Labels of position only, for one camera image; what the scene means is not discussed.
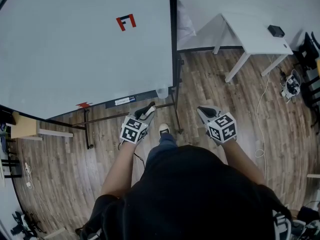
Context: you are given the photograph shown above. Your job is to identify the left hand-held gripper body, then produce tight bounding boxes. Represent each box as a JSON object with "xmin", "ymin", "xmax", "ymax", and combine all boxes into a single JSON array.
[{"xmin": 119, "ymin": 113, "xmax": 150, "ymax": 145}]

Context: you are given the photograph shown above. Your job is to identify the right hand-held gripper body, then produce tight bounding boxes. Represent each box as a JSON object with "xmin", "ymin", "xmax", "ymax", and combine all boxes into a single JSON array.
[{"xmin": 204, "ymin": 110, "xmax": 239, "ymax": 145}]

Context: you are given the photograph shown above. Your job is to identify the person's left forearm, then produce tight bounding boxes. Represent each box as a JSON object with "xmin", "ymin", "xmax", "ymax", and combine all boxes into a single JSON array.
[{"xmin": 100, "ymin": 140, "xmax": 138, "ymax": 199}]

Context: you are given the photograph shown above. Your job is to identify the person's right forearm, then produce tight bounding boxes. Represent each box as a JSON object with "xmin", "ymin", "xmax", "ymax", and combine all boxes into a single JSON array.
[{"xmin": 220, "ymin": 138, "xmax": 266, "ymax": 187}]

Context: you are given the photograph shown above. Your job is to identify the large white whiteboard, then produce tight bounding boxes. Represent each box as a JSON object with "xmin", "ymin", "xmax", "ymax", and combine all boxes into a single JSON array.
[{"xmin": 0, "ymin": 0, "xmax": 179, "ymax": 120}]

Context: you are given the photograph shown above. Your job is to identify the small black box device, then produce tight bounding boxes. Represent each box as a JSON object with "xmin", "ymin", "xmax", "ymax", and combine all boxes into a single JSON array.
[{"xmin": 267, "ymin": 24, "xmax": 286, "ymax": 38}]

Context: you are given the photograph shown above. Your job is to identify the person's white shoe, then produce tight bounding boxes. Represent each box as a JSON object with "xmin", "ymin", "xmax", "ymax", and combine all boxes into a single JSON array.
[{"xmin": 158, "ymin": 123, "xmax": 171, "ymax": 138}]

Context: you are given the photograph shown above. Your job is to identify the person's blue jeans leg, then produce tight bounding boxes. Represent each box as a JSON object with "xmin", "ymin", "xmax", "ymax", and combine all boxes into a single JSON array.
[{"xmin": 144, "ymin": 133, "xmax": 179, "ymax": 170}]

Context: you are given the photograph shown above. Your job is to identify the person's black shirt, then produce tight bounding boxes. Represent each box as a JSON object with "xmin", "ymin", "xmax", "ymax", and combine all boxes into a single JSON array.
[{"xmin": 79, "ymin": 144, "xmax": 294, "ymax": 240}]

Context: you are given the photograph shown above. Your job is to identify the white plastic bag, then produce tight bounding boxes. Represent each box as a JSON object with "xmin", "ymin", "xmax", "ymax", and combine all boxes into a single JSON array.
[{"xmin": 176, "ymin": 0, "xmax": 197, "ymax": 51}]

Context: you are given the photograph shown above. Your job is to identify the black office chair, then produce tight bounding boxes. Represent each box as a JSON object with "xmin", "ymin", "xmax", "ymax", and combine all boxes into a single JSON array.
[
  {"xmin": 297, "ymin": 31, "xmax": 320, "ymax": 71},
  {"xmin": 309, "ymin": 101, "xmax": 320, "ymax": 129}
]

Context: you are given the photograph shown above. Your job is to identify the light wooden desk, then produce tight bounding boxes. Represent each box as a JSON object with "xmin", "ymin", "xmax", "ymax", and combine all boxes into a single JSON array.
[{"xmin": 10, "ymin": 111, "xmax": 74, "ymax": 141}]

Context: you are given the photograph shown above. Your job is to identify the yellow round table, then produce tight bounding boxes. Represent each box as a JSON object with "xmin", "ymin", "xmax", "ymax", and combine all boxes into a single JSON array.
[{"xmin": 299, "ymin": 58, "xmax": 320, "ymax": 102}]

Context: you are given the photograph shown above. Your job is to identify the white side table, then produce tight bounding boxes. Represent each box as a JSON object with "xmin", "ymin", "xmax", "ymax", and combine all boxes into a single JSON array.
[{"xmin": 0, "ymin": 155, "xmax": 23, "ymax": 188}]

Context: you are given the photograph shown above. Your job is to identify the long white floor cable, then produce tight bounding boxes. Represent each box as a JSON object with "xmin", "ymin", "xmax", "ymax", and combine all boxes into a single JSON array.
[{"xmin": 254, "ymin": 54, "xmax": 275, "ymax": 180}]

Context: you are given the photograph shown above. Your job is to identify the white power strip with cord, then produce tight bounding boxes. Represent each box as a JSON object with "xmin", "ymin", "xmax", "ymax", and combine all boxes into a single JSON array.
[{"xmin": 23, "ymin": 161, "xmax": 34, "ymax": 190}]

